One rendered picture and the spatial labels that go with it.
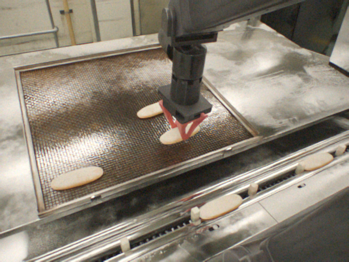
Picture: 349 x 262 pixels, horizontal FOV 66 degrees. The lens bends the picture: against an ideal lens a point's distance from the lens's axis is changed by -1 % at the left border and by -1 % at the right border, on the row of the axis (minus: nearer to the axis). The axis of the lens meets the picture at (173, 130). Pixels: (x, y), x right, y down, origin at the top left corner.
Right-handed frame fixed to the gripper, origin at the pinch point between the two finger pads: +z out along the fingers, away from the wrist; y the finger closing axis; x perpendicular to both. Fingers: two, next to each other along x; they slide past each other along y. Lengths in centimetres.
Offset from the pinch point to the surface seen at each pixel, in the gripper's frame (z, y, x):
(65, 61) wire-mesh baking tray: 2.8, -45.2, -11.1
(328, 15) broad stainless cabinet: 52, -111, 271
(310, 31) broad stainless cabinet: 66, -112, 250
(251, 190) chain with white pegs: 5.8, 17.2, 6.7
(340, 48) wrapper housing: -2, -5, 70
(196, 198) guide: 6.3, 12.6, -4.3
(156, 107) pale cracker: 3.0, -12.6, 1.5
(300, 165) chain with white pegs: 4.8, 18.6, 20.6
